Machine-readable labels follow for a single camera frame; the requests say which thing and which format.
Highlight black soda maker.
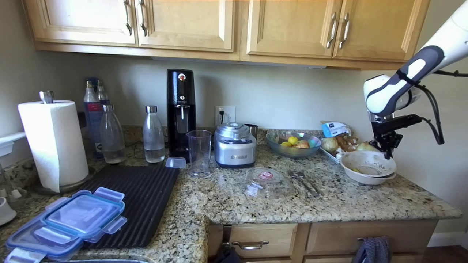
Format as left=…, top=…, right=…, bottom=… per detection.
left=167, top=69, right=196, bottom=158

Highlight white wall outlet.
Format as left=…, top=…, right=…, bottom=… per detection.
left=215, top=105, right=236, bottom=126

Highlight dark tinted bottle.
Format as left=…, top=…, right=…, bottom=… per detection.
left=83, top=77, right=110, bottom=158

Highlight white ceramic bottom bowl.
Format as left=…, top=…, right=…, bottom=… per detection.
left=347, top=172, right=396, bottom=185

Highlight paper towel roll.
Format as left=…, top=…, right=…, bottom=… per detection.
left=18, top=90, right=89, bottom=193

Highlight blue lidded plastic container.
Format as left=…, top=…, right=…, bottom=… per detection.
left=4, top=187, right=127, bottom=263

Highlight blue white food package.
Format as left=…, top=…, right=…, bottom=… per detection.
left=320, top=121, right=351, bottom=137

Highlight clear glass carafe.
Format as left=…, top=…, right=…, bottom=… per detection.
left=101, top=104, right=126, bottom=165

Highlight clear glass bottle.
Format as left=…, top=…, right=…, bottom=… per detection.
left=143, top=105, right=165, bottom=164

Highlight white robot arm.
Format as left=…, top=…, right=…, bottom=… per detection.
left=363, top=0, right=468, bottom=158

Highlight brown onion back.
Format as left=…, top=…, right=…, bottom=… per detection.
left=322, top=137, right=339, bottom=153

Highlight white ceramic bowl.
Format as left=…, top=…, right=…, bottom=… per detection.
left=347, top=172, right=396, bottom=185
left=341, top=150, right=396, bottom=177

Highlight glass fruit bowl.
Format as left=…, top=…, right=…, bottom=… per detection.
left=266, top=130, right=322, bottom=158

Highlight blue grey hanging towel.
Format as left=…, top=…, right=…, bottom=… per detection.
left=353, top=237, right=392, bottom=263

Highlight wooden upper cabinets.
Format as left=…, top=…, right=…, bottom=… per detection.
left=22, top=0, right=430, bottom=69

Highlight white ceramic top bowl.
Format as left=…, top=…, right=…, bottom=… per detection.
left=341, top=150, right=396, bottom=177

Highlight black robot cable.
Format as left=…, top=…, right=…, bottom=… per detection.
left=414, top=67, right=468, bottom=146

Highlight clear plastic lid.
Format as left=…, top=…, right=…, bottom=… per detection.
left=244, top=168, right=284, bottom=197

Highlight black drying mat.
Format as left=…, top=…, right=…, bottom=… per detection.
left=83, top=165, right=180, bottom=250

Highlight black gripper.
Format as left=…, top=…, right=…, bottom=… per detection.
left=372, top=114, right=423, bottom=159

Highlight clear measuring cup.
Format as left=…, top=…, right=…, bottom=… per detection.
left=187, top=130, right=212, bottom=177

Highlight silver food processor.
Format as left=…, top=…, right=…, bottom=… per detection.
left=215, top=123, right=256, bottom=166

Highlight white rectangular tray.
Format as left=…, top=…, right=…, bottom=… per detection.
left=320, top=147, right=342, bottom=164

